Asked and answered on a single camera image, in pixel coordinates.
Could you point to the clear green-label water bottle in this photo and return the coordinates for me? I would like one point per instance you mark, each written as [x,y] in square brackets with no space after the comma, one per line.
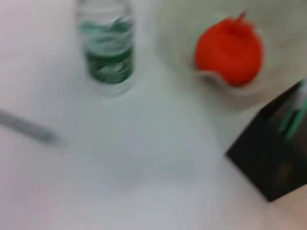
[109,52]

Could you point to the orange fruit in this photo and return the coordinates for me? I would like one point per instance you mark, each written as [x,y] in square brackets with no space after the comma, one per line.
[227,52]

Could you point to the silver grey marker pen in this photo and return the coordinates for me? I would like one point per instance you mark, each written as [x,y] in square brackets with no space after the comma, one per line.
[26,128]

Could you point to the mint green utility knife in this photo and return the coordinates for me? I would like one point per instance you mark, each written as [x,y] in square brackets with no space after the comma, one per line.
[293,115]

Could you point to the translucent green fruit bowl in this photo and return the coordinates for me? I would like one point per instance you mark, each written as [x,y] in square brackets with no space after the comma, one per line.
[172,36]

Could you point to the black mesh pen holder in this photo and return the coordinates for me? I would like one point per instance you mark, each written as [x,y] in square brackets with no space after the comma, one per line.
[266,155]

